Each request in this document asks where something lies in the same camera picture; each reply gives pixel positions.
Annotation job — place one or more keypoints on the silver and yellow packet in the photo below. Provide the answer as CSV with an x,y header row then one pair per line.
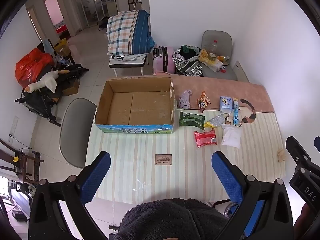
x,y
215,121

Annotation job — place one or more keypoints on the purple sock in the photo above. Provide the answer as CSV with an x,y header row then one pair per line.
x,y
184,99

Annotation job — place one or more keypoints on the clear plastic bottle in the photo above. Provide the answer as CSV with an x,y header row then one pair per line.
x,y
213,50

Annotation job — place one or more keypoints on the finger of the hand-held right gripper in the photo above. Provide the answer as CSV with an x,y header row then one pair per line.
x,y
297,152
317,143

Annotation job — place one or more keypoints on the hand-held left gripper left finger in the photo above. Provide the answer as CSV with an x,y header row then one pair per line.
x,y
96,177

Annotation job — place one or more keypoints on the white slotted panel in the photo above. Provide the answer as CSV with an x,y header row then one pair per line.
x,y
241,71

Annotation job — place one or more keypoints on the yellow plastic bag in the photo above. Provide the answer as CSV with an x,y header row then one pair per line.
x,y
208,61

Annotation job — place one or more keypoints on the white goose plush toy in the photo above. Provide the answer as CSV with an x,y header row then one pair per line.
x,y
46,81

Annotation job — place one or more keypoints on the red plastic bag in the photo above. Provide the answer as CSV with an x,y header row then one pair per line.
x,y
30,65

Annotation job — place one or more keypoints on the green snack packet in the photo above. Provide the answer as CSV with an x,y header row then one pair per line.
x,y
191,120

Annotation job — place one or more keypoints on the red snack packet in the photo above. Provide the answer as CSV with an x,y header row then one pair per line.
x,y
205,138

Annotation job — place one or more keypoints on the folded checked bedding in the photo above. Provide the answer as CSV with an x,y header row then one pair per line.
x,y
127,32

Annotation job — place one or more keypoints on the pink suitcase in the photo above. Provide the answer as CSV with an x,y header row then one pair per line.
x,y
163,60

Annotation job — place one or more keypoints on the white powder pouch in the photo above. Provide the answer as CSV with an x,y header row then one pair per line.
x,y
231,136

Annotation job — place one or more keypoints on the blue refill pouch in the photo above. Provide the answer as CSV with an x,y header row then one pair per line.
x,y
236,113

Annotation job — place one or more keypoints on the small red and white box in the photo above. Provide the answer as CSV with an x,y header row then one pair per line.
x,y
223,69

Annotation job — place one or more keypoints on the dark wooden chair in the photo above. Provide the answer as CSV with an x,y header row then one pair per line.
x,y
20,160

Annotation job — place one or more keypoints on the striped cat print table mat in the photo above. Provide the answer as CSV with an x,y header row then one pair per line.
x,y
140,150

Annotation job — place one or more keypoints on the orange snack packet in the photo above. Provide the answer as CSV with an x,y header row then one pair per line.
x,y
203,102

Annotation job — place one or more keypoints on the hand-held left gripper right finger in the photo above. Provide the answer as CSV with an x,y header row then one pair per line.
x,y
226,177

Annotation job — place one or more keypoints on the person's dark fleece clothing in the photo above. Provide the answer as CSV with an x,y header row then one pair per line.
x,y
172,220

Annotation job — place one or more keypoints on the black and white patterned bag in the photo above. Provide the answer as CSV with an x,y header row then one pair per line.
x,y
187,63

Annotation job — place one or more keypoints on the black framed bench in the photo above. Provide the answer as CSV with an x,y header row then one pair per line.
x,y
125,63

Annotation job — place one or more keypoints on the blue tissue pack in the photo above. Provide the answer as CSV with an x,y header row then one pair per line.
x,y
226,104

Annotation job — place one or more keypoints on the grey shell chair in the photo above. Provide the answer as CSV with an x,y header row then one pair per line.
x,y
75,130

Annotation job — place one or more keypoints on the small brown cardboard box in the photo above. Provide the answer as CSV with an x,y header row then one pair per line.
x,y
71,87

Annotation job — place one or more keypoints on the black folded stroller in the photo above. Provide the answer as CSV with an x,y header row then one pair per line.
x,y
37,102

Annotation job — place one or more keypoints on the grey padded chair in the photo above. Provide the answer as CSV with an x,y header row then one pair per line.
x,y
220,40

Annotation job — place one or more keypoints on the yellow cardboard box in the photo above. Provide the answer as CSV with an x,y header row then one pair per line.
x,y
61,46

